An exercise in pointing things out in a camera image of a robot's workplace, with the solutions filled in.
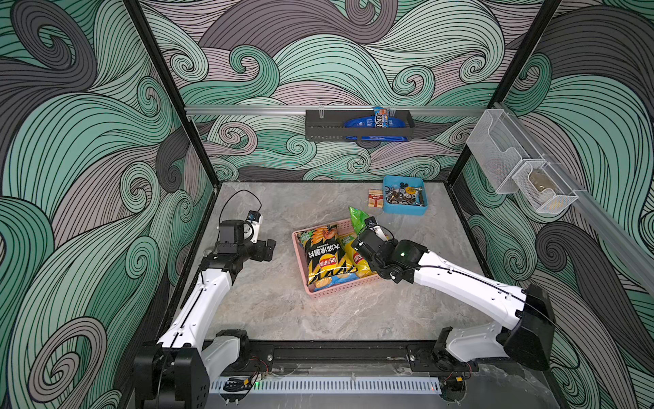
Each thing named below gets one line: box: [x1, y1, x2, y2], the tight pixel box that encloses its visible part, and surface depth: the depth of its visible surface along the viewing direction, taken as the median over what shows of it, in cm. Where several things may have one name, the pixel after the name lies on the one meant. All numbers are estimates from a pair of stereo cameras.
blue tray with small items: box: [382, 175, 429, 217], surface depth 116 cm
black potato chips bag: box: [295, 223, 358, 287], surface depth 83 cm
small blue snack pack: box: [373, 105, 390, 129], surface depth 92 cm
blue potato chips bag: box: [313, 271, 360, 293], surface depth 85 cm
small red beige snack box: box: [367, 188, 385, 208], surface depth 114 cm
